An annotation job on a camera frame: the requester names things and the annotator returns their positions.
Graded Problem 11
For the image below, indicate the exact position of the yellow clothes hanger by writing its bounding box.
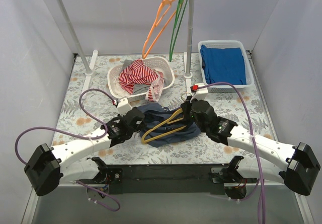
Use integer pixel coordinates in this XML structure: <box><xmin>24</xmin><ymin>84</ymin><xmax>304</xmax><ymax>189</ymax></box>
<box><xmin>139</xmin><ymin>102</ymin><xmax>200</xmax><ymax>147</ymax></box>

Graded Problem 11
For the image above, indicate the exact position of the navy blue tank top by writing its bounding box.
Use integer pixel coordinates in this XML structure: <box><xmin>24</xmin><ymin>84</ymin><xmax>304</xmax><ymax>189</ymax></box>
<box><xmin>137</xmin><ymin>103</ymin><xmax>201</xmax><ymax>147</ymax></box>

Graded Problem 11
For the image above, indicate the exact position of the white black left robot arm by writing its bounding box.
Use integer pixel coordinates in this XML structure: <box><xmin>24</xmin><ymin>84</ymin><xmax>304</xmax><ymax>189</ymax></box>
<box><xmin>24</xmin><ymin>108</ymin><xmax>144</xmax><ymax>196</ymax></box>

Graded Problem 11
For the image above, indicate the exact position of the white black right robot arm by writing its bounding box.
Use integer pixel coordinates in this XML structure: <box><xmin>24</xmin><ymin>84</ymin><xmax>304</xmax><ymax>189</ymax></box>
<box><xmin>181</xmin><ymin>97</ymin><xmax>320</xmax><ymax>196</ymax></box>

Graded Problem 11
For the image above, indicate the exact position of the orange clothes hanger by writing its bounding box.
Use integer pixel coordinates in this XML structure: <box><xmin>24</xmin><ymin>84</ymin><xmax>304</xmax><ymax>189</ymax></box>
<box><xmin>141</xmin><ymin>0</ymin><xmax>184</xmax><ymax>59</ymax></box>

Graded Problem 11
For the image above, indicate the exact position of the green clothes hanger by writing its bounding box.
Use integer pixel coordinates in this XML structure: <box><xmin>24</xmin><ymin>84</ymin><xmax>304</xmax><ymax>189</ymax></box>
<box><xmin>169</xmin><ymin>0</ymin><xmax>188</xmax><ymax>62</ymax></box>

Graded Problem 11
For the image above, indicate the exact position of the floral table mat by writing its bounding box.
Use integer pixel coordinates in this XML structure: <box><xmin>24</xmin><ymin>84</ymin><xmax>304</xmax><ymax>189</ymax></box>
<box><xmin>52</xmin><ymin>56</ymin><xmax>273</xmax><ymax>165</ymax></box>

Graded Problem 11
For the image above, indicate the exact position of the grey garment in basket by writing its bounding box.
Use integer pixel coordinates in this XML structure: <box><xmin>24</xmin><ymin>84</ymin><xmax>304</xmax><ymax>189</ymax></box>
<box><xmin>122</xmin><ymin>59</ymin><xmax>148</xmax><ymax>95</ymax></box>

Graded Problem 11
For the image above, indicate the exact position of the blue folded cloth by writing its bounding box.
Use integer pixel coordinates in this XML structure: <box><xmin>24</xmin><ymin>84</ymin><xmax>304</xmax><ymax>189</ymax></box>
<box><xmin>200</xmin><ymin>45</ymin><xmax>247</xmax><ymax>85</ymax></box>

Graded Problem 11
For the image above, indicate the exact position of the red white striped garment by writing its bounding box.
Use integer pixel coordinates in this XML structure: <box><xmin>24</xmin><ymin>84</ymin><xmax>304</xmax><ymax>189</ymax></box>
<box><xmin>118</xmin><ymin>59</ymin><xmax>165</xmax><ymax>102</ymax></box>

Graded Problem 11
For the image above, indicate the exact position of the white rectangular basket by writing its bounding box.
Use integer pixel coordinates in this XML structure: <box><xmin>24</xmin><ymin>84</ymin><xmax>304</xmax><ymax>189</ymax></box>
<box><xmin>198</xmin><ymin>40</ymin><xmax>255</xmax><ymax>93</ymax></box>

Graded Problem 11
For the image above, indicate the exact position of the white oval laundry basket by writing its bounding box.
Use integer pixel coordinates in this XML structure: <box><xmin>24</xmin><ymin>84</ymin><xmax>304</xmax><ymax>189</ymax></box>
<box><xmin>107</xmin><ymin>56</ymin><xmax>175</xmax><ymax>102</ymax></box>

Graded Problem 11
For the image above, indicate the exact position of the silver clothes rack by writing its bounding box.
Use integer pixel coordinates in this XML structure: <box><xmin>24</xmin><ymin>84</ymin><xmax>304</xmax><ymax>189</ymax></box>
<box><xmin>56</xmin><ymin>0</ymin><xmax>195</xmax><ymax>100</ymax></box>

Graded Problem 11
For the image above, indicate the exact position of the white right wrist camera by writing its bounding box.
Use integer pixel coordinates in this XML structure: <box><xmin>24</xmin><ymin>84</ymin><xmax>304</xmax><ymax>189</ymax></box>
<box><xmin>190</xmin><ymin>84</ymin><xmax>208</xmax><ymax>102</ymax></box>

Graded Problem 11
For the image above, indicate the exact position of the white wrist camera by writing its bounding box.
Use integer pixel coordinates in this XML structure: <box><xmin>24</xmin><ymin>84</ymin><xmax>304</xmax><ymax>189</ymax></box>
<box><xmin>112</xmin><ymin>98</ymin><xmax>132</xmax><ymax>116</ymax></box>
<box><xmin>190</xmin><ymin>84</ymin><xmax>208</xmax><ymax>102</ymax></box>

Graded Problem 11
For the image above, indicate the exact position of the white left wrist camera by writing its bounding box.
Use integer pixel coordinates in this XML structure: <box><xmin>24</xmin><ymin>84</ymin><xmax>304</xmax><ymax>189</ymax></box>
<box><xmin>112</xmin><ymin>98</ymin><xmax>132</xmax><ymax>116</ymax></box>

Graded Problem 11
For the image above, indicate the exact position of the aluminium frame rail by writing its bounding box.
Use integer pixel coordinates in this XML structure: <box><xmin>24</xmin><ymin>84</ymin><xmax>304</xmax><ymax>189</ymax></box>
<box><xmin>21</xmin><ymin>165</ymin><xmax>84</xmax><ymax>224</ymax></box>

